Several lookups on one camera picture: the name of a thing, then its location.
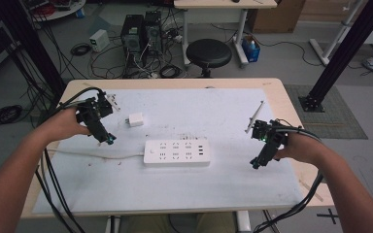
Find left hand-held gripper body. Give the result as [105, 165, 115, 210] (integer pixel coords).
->
[75, 91, 121, 129]

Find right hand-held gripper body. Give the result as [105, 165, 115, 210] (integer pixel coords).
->
[244, 100, 289, 160]

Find white charger adapter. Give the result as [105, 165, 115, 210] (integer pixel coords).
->
[124, 112, 145, 128]

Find white power strip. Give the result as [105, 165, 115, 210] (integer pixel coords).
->
[143, 138, 212, 168]

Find person's right hand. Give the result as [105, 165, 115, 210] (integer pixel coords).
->
[273, 132, 325, 163]

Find person's left hand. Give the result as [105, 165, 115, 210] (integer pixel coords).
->
[43, 107, 91, 144]

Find white table leg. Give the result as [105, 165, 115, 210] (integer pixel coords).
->
[104, 215, 122, 233]
[235, 210, 253, 233]

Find grey floor mat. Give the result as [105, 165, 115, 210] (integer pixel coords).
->
[284, 83, 369, 141]

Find small white power supply box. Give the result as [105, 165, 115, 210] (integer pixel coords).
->
[88, 28, 111, 53]

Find white table mat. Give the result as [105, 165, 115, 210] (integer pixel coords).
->
[32, 87, 305, 215]

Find black computer tower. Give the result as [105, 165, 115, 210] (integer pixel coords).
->
[143, 10, 163, 56]
[119, 14, 146, 64]

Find blue storage box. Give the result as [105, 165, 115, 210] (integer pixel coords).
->
[241, 34, 261, 63]

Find black round stool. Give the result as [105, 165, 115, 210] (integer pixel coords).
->
[186, 38, 233, 79]

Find round white table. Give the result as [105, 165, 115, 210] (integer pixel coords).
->
[21, 0, 87, 22]

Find brown cardboard box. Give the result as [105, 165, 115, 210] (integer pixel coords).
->
[247, 0, 307, 34]

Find light wooden desk white legs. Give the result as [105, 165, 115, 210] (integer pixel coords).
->
[173, 0, 279, 69]

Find white power strip cable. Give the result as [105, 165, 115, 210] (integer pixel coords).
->
[47, 148, 146, 160]

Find black left gripper cable bundle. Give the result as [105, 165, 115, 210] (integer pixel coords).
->
[33, 86, 107, 233]

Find black gripper cable bundle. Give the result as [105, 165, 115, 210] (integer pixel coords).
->
[33, 86, 107, 233]
[253, 118, 325, 233]

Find black right gripper cable bundle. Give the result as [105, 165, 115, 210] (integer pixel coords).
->
[253, 118, 325, 233]

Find coiled black cable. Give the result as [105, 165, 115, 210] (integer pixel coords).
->
[70, 42, 93, 57]
[0, 104, 24, 127]
[158, 64, 183, 80]

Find black metal frame post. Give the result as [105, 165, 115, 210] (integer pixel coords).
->
[298, 0, 373, 114]
[0, 0, 67, 108]

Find white desk frame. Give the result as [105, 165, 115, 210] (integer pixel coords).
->
[308, 0, 373, 67]

